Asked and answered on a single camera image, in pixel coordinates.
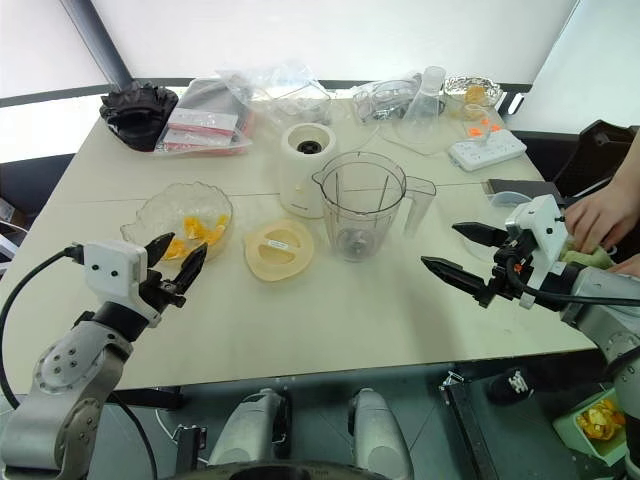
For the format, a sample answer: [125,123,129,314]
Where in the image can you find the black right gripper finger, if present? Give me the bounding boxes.
[452,222,508,248]
[421,256,487,300]

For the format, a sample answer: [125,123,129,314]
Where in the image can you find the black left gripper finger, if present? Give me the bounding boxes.
[172,243,209,296]
[144,232,176,267]

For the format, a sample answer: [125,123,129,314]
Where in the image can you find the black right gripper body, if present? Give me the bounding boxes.
[478,234,536,308]

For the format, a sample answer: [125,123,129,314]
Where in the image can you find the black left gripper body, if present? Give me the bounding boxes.
[137,268,188,329]

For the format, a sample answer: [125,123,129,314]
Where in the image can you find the green cloth towel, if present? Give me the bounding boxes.
[559,238,620,272]

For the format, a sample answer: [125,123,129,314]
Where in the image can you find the cream blender lid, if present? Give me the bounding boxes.
[243,218,317,284]

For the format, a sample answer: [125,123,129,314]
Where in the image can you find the clear blender jar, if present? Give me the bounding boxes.
[312,151,438,264]

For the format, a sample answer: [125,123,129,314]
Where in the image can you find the scalloped clear glass bowl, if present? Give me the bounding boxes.
[119,181,235,267]

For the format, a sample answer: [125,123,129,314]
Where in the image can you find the white power strip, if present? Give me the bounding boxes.
[447,130,528,173]

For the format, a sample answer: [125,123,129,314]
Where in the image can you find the small orange plugs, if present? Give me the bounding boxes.
[467,119,502,140]

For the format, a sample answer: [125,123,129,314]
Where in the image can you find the black cylinder with white print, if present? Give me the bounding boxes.
[486,367,535,407]

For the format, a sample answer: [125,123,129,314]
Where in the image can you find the plastic bag with red packs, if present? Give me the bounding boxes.
[153,77,257,158]

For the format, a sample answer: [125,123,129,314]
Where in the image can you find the black crumpled plastic bag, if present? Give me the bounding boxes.
[99,82,180,153]

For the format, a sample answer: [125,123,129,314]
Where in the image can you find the black chair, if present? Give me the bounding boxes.
[552,119,640,201]

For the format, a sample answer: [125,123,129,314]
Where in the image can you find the white blender base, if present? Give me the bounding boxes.
[277,122,338,220]

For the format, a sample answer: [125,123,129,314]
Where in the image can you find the silver foil bowl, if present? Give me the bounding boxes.
[443,74,503,110]

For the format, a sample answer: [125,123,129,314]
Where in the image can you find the silver robot leg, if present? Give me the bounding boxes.
[207,388,292,470]
[348,387,416,480]

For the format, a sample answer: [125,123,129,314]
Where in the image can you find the green bin with orange peel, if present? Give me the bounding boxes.
[552,388,630,470]

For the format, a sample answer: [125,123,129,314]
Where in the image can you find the crumpled clear plastic bag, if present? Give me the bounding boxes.
[216,62,335,127]

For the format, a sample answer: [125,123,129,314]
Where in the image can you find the dark rounded robot torso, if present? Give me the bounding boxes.
[192,464,416,480]

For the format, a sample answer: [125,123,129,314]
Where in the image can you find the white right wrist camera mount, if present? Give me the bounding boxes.
[504,194,572,309]

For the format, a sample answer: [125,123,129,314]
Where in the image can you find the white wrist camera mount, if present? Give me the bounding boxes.
[82,239,151,321]
[504,194,572,309]

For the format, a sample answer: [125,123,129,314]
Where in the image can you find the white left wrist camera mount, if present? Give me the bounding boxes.
[82,239,151,321]

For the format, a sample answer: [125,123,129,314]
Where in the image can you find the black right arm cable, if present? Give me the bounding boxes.
[507,254,640,307]

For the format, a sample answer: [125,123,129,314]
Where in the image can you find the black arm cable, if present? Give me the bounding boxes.
[507,254,640,307]
[0,243,86,409]

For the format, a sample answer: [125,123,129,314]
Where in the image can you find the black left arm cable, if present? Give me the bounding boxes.
[0,243,86,409]

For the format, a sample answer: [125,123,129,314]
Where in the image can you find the clear bag with cables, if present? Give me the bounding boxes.
[351,73,427,125]

